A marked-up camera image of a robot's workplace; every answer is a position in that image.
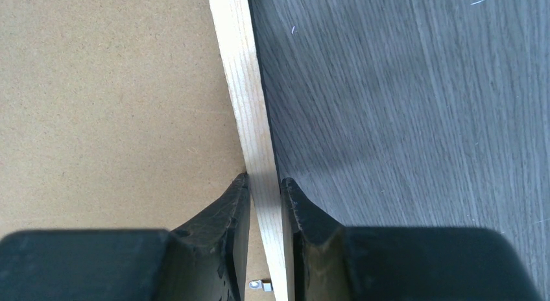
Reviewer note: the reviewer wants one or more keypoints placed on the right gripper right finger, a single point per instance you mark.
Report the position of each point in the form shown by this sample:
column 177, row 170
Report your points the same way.
column 337, row 262

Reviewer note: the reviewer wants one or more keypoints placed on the brown frame backing board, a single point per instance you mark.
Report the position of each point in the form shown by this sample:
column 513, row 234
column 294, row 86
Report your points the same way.
column 116, row 110

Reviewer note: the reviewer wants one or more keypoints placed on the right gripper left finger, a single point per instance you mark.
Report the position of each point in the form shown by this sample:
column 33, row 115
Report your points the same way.
column 203, row 259

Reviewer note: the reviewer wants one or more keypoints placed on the metal retaining clip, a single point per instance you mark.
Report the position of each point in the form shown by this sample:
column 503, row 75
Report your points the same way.
column 264, row 285

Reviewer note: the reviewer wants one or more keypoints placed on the black wooden picture frame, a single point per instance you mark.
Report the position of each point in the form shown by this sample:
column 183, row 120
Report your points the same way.
column 253, row 140

